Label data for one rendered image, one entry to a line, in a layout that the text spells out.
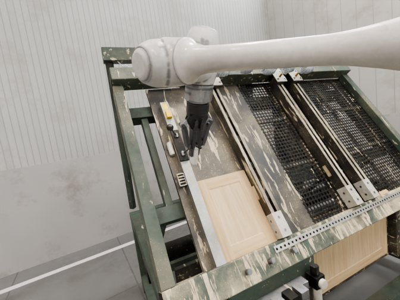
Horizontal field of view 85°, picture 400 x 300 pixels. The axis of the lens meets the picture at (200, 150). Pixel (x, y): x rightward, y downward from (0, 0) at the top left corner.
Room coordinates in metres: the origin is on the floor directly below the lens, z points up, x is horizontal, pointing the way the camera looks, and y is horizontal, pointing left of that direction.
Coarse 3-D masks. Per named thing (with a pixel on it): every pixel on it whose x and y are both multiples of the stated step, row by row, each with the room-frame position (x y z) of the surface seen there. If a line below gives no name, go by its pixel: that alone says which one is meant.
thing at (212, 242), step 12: (168, 108) 1.35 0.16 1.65; (168, 120) 1.29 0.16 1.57; (168, 132) 1.27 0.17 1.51; (180, 168) 1.16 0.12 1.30; (192, 180) 1.10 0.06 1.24; (192, 192) 1.06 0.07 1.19; (192, 204) 1.06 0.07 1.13; (204, 204) 1.04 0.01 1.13; (204, 216) 1.00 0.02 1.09; (204, 228) 0.97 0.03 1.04; (216, 240) 0.94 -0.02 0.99; (216, 252) 0.91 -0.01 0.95; (216, 264) 0.88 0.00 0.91
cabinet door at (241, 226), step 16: (224, 176) 1.18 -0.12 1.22; (240, 176) 1.21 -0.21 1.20; (208, 192) 1.10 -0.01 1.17; (224, 192) 1.13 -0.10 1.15; (240, 192) 1.15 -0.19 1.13; (208, 208) 1.05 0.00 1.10; (224, 208) 1.07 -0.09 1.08; (240, 208) 1.10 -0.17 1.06; (256, 208) 1.11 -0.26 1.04; (224, 224) 1.02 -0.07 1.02; (240, 224) 1.04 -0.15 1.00; (256, 224) 1.06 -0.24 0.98; (224, 240) 0.97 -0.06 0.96; (240, 240) 0.99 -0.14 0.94; (256, 240) 1.01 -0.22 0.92; (272, 240) 1.03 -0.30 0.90; (224, 256) 0.93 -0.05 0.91; (240, 256) 0.95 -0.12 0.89
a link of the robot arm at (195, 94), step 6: (186, 90) 0.69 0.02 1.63; (192, 90) 0.67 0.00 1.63; (198, 90) 0.66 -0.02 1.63; (204, 90) 0.66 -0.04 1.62; (210, 90) 0.68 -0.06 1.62; (186, 96) 0.70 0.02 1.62; (192, 96) 0.67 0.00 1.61; (198, 96) 0.67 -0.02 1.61; (204, 96) 0.67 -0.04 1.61; (210, 96) 0.69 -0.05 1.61; (192, 102) 0.69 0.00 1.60; (198, 102) 0.68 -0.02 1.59; (204, 102) 0.68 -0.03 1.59
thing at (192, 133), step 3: (195, 120) 0.72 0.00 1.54; (195, 123) 0.72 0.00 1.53; (189, 126) 0.75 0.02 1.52; (195, 126) 0.73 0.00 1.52; (189, 129) 0.75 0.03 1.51; (192, 129) 0.74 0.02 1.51; (195, 129) 0.73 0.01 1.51; (189, 132) 0.76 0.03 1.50; (192, 132) 0.74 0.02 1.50; (195, 132) 0.74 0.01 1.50; (189, 135) 0.76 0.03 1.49; (192, 135) 0.74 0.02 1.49; (195, 135) 0.75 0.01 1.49; (189, 138) 0.76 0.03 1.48; (192, 138) 0.74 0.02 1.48; (195, 138) 0.75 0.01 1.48; (192, 141) 0.75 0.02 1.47; (192, 144) 0.75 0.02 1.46; (192, 147) 0.76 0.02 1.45
